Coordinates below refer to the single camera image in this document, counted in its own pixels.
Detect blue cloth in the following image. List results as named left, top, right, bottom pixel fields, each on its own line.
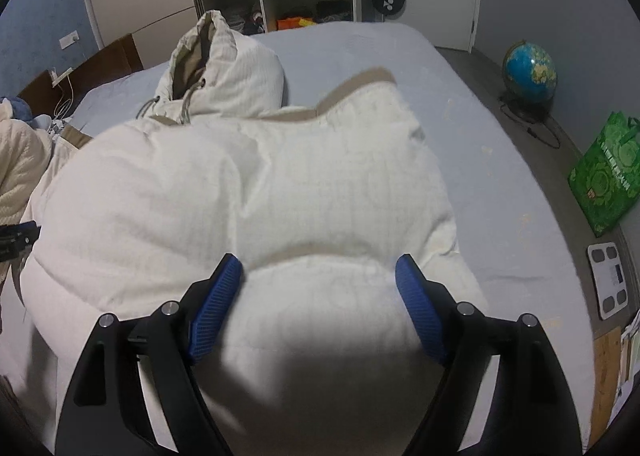
left=0, top=96, right=37, bottom=126

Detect white hooded padded coat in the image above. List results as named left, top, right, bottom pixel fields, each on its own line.
left=20, top=10, right=463, bottom=456

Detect bed with grey sheet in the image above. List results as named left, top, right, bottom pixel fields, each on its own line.
left=0, top=21, right=601, bottom=456

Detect green shopping bag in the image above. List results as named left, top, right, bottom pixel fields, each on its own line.
left=568, top=111, right=640, bottom=238

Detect white bathroom scale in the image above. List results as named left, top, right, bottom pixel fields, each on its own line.
left=586, top=242, right=632, bottom=321

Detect cream knitted blanket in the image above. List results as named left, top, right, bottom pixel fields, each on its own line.
left=0, top=101, right=53, bottom=227

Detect dark folded clothes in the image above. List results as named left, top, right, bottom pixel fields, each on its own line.
left=316, top=0, right=352, bottom=22

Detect blue desk globe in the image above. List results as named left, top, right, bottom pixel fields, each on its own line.
left=500, top=40, right=558, bottom=124

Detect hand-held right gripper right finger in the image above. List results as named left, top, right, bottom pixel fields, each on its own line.
left=395, top=253, right=583, bottom=456

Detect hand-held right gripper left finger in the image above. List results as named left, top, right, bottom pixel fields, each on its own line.
left=55, top=253, right=246, bottom=456

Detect brown wooden headboard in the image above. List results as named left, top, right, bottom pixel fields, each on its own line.
left=17, top=34, right=146, bottom=117

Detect orange toy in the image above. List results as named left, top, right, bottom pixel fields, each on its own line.
left=276, top=15, right=317, bottom=31

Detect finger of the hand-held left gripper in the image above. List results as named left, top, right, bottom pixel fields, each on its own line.
left=0, top=221, right=42, bottom=262

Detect black globe power cable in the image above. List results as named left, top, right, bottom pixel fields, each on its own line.
left=497, top=94, right=563, bottom=149

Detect white charger cable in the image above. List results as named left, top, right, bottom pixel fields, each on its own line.
left=50, top=67, right=76, bottom=126

